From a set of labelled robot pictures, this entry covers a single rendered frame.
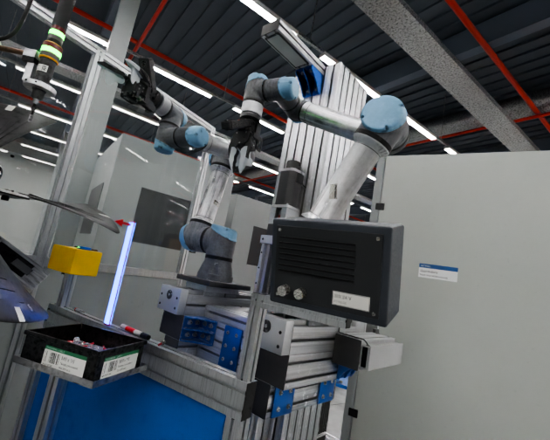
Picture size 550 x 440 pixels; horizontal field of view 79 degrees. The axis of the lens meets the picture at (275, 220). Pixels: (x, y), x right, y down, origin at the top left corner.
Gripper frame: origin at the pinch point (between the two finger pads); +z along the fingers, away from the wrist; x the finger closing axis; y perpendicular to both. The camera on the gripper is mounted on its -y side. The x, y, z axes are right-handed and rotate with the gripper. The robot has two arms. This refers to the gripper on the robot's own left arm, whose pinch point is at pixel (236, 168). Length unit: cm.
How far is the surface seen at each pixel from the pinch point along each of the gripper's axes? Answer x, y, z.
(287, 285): -37, -18, 34
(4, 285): 6, -53, 44
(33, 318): 5, -47, 50
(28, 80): 23, -54, -3
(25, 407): 56, -17, 92
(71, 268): 47, -19, 43
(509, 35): -88, 482, -404
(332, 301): -47, -18, 36
